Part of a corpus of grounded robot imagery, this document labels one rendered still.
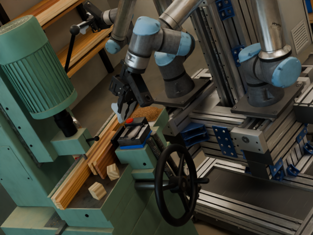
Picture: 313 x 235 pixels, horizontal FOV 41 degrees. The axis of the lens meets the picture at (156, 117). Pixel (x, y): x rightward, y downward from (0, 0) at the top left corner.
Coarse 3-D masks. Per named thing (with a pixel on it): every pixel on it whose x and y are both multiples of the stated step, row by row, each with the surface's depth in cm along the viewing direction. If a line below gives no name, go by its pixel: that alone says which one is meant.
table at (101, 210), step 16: (160, 112) 180; (160, 128) 178; (96, 176) 157; (128, 176) 155; (144, 176) 154; (80, 192) 152; (112, 192) 146; (80, 208) 144; (96, 208) 140; (112, 208) 145
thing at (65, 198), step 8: (112, 128) 176; (104, 136) 173; (80, 168) 158; (88, 168) 160; (80, 176) 155; (72, 184) 151; (80, 184) 155; (64, 192) 149; (72, 192) 151; (56, 200) 146; (64, 200) 147; (64, 208) 147
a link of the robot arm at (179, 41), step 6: (168, 30) 132; (174, 30) 134; (168, 36) 130; (174, 36) 131; (180, 36) 132; (186, 36) 134; (162, 42) 130; (168, 42) 130; (174, 42) 131; (180, 42) 132; (186, 42) 133; (162, 48) 131; (168, 48) 132; (174, 48) 132; (180, 48) 133; (186, 48) 134; (174, 54) 135; (180, 54) 135; (186, 54) 136
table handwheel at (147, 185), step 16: (176, 144) 150; (160, 160) 141; (192, 160) 158; (160, 176) 138; (176, 176) 149; (192, 176) 160; (160, 192) 137; (176, 192) 148; (192, 192) 159; (160, 208) 138; (192, 208) 155; (176, 224) 144
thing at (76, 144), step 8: (80, 128) 157; (56, 136) 159; (64, 136) 156; (72, 136) 153; (80, 136) 152; (88, 136) 155; (56, 144) 156; (64, 144) 155; (72, 144) 153; (80, 144) 151; (88, 144) 155; (64, 152) 158; (72, 152) 156; (80, 152) 154
